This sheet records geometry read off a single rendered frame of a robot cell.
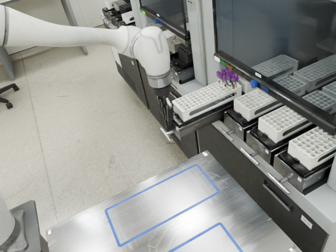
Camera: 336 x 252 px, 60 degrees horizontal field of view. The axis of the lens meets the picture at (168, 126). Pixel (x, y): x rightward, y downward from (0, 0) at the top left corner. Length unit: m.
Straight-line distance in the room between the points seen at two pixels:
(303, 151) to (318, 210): 0.19
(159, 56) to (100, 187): 1.36
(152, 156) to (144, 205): 1.32
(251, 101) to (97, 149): 1.56
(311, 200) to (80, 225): 0.74
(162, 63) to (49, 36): 0.37
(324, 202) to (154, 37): 0.76
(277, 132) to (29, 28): 0.83
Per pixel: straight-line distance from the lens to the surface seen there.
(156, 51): 1.01
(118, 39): 1.12
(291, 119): 1.14
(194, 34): 1.46
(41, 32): 0.88
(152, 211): 0.94
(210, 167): 1.02
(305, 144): 1.05
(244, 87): 1.34
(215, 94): 1.26
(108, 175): 2.24
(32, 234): 1.22
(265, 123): 1.11
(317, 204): 1.07
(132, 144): 2.40
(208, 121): 1.26
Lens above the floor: 1.59
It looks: 40 degrees down
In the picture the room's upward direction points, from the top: 12 degrees counter-clockwise
